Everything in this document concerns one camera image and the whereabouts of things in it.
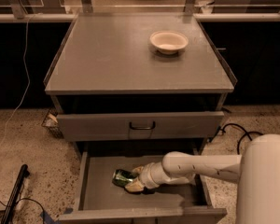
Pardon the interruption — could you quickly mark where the open grey middle drawer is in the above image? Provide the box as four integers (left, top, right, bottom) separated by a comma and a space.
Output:
60, 151, 227, 224

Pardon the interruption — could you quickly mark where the grey top drawer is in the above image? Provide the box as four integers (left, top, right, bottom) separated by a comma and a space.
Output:
57, 111, 224, 141

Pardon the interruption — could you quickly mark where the black floor cable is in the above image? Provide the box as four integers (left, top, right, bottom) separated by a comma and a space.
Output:
212, 122, 265, 156

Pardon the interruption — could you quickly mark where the green soda can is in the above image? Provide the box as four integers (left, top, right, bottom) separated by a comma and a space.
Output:
112, 169, 138, 188

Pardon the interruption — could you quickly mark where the grey drawer cabinet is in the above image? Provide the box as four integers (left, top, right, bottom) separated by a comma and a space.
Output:
45, 12, 236, 156

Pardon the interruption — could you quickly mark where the white bowl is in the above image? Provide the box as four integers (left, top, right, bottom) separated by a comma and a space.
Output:
149, 31, 189, 55

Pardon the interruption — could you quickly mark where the blue tape piece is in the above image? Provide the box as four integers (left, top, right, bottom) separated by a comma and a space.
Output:
40, 208, 73, 224

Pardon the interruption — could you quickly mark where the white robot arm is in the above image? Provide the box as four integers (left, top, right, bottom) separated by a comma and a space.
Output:
125, 134, 280, 224

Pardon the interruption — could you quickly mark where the black drawer handle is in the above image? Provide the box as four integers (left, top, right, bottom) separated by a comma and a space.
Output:
129, 121, 156, 131

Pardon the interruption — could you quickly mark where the glass railing barrier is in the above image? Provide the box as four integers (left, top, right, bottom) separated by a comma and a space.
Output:
0, 0, 280, 22

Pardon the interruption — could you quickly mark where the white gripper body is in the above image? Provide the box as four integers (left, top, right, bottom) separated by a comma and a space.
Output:
139, 162, 164, 189

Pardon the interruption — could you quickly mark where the white hanging cable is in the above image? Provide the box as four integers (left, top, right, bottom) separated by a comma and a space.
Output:
0, 13, 41, 151

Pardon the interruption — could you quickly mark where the thin black cable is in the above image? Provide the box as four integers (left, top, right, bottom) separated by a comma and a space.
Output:
0, 189, 47, 224

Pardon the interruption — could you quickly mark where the black bar on floor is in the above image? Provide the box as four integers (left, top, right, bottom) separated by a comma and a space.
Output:
0, 164, 29, 224

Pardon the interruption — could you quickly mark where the wire basket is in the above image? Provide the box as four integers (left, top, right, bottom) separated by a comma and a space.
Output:
41, 109, 63, 138

